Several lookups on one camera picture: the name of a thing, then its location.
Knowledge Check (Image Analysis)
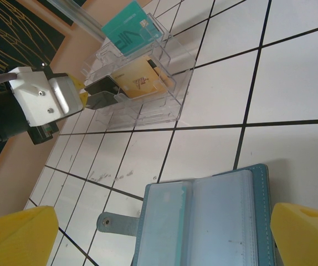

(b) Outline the gold card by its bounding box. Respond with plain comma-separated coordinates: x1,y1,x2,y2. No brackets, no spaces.
113,54,174,100

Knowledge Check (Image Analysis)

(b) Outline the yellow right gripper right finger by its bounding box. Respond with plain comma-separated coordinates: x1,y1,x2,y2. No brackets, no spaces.
270,202,318,266

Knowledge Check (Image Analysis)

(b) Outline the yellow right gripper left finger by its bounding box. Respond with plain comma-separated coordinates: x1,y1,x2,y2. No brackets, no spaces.
0,205,59,266

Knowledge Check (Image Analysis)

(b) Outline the teal VIP card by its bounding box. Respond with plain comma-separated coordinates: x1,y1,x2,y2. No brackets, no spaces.
101,0,165,58

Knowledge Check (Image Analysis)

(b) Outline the blue leather card holder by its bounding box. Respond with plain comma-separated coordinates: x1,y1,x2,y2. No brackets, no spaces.
96,163,284,266

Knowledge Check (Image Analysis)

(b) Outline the black card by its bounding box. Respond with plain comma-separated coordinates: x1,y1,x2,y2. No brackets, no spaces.
84,75,121,96

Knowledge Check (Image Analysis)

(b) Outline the clear acrylic card stand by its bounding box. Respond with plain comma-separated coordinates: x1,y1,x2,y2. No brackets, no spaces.
81,12,198,130

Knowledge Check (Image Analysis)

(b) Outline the aluminium corner post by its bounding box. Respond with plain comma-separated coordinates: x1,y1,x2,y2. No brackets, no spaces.
47,0,106,44

